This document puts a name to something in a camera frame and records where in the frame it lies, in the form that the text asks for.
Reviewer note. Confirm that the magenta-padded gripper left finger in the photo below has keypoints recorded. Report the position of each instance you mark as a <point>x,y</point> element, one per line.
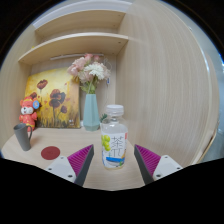
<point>61,166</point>

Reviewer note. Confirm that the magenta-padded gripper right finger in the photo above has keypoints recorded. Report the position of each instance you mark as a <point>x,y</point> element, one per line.
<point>166,165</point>

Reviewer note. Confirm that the clear plastic drink bottle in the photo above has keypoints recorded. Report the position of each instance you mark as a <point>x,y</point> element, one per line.
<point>114,140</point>

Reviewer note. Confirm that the flat round red coaster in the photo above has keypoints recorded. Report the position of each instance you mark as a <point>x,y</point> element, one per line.
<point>50,153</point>

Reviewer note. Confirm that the grey ribbed mug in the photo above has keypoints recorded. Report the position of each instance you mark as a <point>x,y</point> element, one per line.
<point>22,136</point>

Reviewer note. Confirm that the teal faceted vase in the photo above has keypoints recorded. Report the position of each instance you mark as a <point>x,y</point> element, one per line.
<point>91,113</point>

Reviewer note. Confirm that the red plush toy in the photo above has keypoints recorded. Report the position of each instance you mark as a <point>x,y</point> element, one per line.
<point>28,113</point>

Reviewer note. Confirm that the yellow poppy flower painting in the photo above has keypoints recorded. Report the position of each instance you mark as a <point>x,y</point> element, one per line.
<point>56,100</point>

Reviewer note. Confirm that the pink and white flower bouquet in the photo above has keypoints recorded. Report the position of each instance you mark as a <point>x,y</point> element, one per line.
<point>90,71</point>

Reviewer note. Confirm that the white light bar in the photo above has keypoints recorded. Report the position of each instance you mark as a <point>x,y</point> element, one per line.
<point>73,56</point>

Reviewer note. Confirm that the light wooden shelf unit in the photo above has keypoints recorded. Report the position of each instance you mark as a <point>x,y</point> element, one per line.
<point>80,43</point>

